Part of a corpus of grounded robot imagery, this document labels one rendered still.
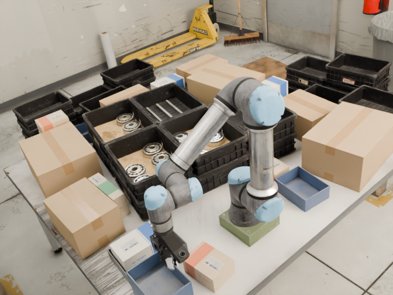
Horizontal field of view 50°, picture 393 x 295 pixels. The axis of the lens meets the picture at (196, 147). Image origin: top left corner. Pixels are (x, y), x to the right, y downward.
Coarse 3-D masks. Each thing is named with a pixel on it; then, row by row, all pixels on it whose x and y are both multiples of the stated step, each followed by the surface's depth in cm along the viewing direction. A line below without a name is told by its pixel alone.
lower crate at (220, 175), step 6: (246, 156) 203; (234, 162) 201; (240, 162) 203; (246, 162) 207; (222, 168) 199; (228, 168) 201; (234, 168) 204; (204, 174) 195; (210, 174) 197; (216, 174) 200; (222, 174) 202; (228, 174) 204; (198, 180) 195; (204, 180) 198; (210, 180) 200; (216, 180) 202; (222, 180) 204; (204, 186) 200; (210, 186) 202; (216, 186) 204; (204, 192) 201
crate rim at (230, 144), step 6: (198, 108) 226; (186, 114) 222; (168, 120) 219; (162, 126) 215; (234, 126) 206; (168, 132) 209; (240, 132) 201; (174, 138) 205; (240, 138) 197; (246, 138) 198; (180, 144) 199; (228, 144) 194; (234, 144) 195; (210, 150) 192; (216, 150) 192; (222, 150) 194; (198, 156) 189; (204, 156) 190; (210, 156) 191
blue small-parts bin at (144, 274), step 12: (156, 252) 157; (144, 264) 155; (156, 264) 159; (132, 276) 154; (144, 276) 157; (156, 276) 156; (168, 276) 155; (180, 276) 150; (144, 288) 152; (156, 288) 152; (168, 288) 151; (180, 288) 150
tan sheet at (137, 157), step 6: (126, 156) 214; (132, 156) 214; (138, 156) 213; (120, 162) 211; (126, 162) 210; (132, 162) 209; (138, 162) 209; (144, 162) 208; (150, 162) 207; (150, 168) 203; (150, 174) 199
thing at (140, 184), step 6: (156, 126) 216; (138, 132) 213; (162, 132) 210; (120, 138) 210; (126, 138) 211; (168, 138) 205; (108, 144) 207; (174, 144) 200; (108, 150) 203; (114, 156) 198; (114, 162) 198; (120, 168) 189; (126, 174) 184; (132, 180) 180; (144, 180) 179; (150, 180) 181; (156, 180) 182; (132, 186) 179; (138, 186) 179
